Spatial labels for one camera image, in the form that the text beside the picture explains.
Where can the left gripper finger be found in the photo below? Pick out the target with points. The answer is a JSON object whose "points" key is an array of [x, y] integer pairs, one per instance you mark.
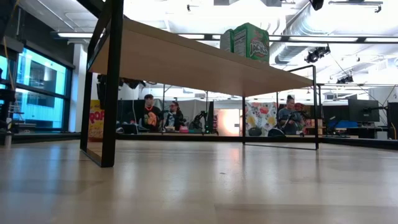
{"points": [[133, 83]]}

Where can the small background robot arm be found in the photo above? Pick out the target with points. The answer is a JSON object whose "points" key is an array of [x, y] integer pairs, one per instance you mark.
{"points": [[200, 122]]}

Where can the tall yellow Pops box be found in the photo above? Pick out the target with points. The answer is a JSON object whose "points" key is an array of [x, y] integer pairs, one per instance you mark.
{"points": [[98, 119]]}

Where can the black partition panel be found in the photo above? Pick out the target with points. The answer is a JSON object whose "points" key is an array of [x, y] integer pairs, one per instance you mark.
{"points": [[129, 113]]}

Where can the hanging ceiling light fixture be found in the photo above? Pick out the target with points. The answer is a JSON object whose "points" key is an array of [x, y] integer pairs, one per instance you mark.
{"points": [[356, 3]]}

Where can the person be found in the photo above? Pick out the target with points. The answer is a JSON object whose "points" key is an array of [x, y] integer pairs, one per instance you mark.
{"points": [[152, 118], [175, 117], [289, 119]]}

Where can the black ceiling spotlight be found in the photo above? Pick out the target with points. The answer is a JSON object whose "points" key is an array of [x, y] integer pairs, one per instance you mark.
{"points": [[316, 54], [345, 79]]}

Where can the blue glass window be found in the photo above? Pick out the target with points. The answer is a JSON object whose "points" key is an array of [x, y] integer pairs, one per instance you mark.
{"points": [[40, 93]]}

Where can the small pink box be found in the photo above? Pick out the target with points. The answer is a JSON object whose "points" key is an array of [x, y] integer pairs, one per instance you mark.
{"points": [[184, 129]]}

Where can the black equipment stand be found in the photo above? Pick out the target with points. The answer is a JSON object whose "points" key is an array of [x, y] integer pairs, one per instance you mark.
{"points": [[6, 96]]}

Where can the glowing white board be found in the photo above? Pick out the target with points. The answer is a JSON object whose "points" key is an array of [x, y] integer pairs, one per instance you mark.
{"points": [[228, 122]]}

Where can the black computer monitor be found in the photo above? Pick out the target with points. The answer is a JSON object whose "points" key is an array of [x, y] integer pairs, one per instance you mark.
{"points": [[363, 110]]}

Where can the red cardboard boxes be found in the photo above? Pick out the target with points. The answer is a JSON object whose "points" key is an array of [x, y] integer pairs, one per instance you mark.
{"points": [[314, 126]]}

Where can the blue bin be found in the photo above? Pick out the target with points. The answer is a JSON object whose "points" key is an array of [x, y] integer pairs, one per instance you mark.
{"points": [[342, 124]]}

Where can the black round bag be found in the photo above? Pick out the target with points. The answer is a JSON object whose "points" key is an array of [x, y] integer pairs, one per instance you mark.
{"points": [[255, 132], [276, 132]]}

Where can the black cabinet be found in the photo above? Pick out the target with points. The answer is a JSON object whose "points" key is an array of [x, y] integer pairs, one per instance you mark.
{"points": [[392, 119]]}

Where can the black ceiling light rail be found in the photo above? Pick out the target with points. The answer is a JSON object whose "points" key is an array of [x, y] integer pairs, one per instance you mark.
{"points": [[311, 38]]}

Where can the silver ventilation duct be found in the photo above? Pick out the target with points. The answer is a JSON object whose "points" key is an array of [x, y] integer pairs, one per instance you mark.
{"points": [[295, 51]]}

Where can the wooden shelf black metal frame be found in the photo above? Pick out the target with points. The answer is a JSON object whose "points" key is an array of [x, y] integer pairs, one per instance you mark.
{"points": [[186, 62]]}

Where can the black aluminium table frame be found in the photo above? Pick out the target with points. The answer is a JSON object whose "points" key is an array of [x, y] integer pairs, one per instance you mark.
{"points": [[186, 137]]}

